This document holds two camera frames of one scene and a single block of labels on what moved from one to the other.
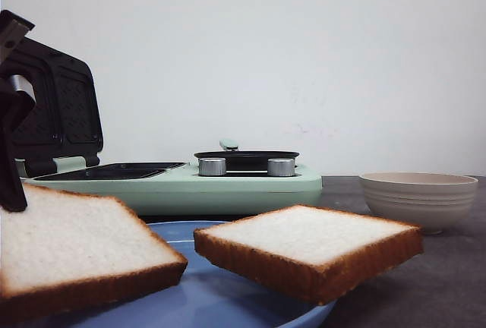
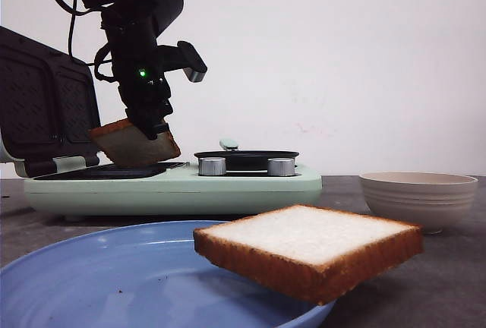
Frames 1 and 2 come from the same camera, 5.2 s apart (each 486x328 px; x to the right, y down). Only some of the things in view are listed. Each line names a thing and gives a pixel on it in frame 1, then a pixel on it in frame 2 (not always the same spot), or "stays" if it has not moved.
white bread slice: [67, 248] → [117, 140]
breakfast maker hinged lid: [65, 119] stays
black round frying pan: [244, 160] stays
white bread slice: [313, 253] stays
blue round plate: [210, 294] stays
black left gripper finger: [17, 94] → [131, 29]
